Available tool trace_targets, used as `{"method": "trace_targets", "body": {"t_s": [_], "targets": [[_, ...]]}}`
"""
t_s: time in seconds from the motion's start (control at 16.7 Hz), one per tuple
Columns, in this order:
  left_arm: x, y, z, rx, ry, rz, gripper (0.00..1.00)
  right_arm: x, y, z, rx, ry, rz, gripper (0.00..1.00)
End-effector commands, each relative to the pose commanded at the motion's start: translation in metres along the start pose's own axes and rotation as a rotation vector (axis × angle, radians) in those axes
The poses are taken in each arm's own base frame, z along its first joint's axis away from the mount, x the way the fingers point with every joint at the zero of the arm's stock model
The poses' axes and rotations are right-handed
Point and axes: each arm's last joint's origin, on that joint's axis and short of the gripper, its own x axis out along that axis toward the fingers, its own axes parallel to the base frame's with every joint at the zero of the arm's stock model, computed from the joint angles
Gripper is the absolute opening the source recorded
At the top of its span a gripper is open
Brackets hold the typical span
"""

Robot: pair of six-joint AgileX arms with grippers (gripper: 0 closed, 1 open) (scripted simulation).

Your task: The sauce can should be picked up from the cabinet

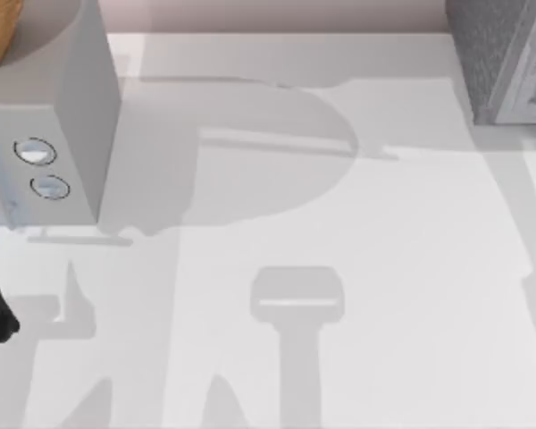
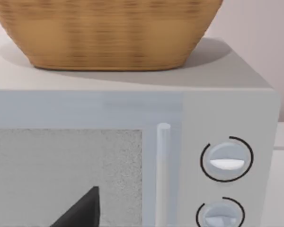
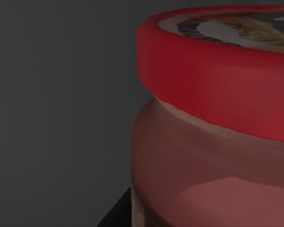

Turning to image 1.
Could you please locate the pale microwave oven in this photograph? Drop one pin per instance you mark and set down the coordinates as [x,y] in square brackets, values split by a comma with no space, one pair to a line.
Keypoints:
[76,134]

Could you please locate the grey cabinet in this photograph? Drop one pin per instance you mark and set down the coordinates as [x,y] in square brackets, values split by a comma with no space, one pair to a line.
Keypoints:
[491,53]

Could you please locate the round microwave knob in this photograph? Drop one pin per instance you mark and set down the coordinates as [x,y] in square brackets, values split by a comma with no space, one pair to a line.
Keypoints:
[50,187]
[35,151]

